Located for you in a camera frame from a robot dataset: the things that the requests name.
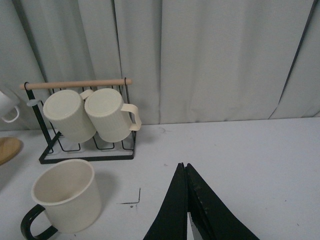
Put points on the black wire cup rack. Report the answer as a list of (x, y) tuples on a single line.
[(58, 148)]

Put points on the white glossy mug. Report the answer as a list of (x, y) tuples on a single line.
[(8, 102)]

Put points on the cream ribbed mug left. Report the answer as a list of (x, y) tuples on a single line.
[(65, 109)]

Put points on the wooden mug tree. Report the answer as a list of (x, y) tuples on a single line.
[(9, 148)]

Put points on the cream ribbed mug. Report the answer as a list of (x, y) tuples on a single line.
[(65, 109), (113, 119)]

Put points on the cream ribbed mug right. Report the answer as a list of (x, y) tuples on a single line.
[(113, 119)]

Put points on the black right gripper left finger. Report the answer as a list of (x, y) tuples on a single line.
[(171, 220)]

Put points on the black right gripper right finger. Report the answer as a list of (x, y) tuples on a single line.
[(210, 215)]

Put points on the smiley mug black handle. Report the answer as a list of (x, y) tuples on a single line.
[(69, 196)]

